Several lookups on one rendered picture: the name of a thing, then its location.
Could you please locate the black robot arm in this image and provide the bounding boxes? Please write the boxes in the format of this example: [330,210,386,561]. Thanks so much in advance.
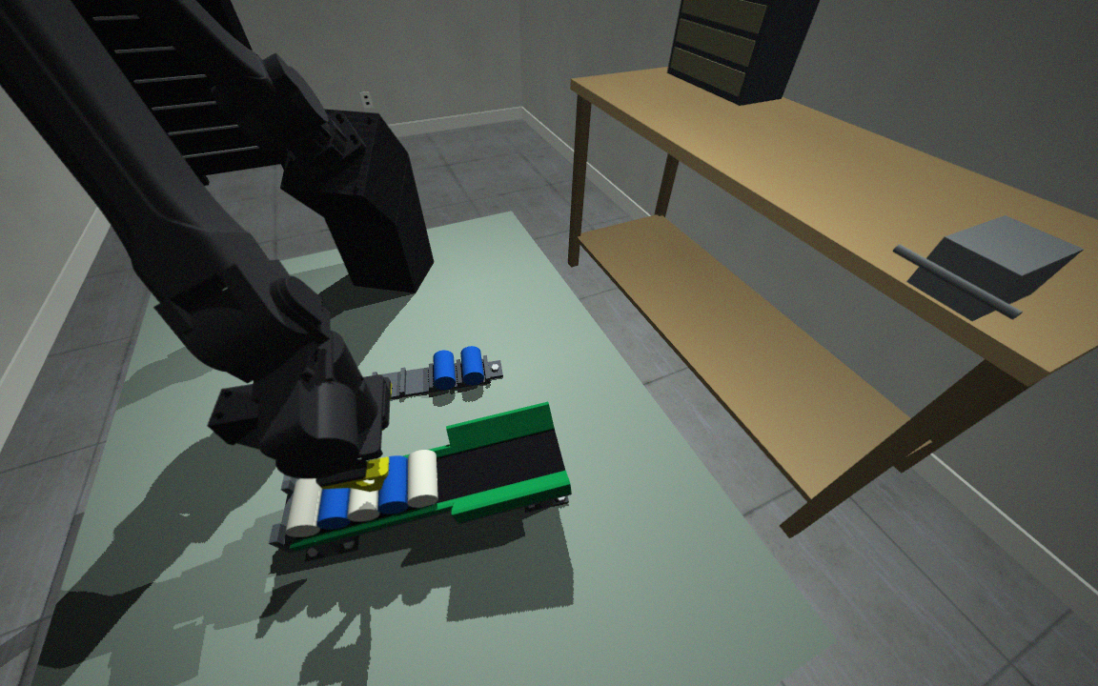
[0,0,366,479]

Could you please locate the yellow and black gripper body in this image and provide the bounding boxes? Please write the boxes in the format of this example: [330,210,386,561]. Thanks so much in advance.
[315,374,391,487]

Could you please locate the blue cylinder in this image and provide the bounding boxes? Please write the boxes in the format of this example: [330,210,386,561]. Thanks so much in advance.
[316,488,351,530]
[433,350,456,390]
[377,456,408,515]
[460,346,484,385]

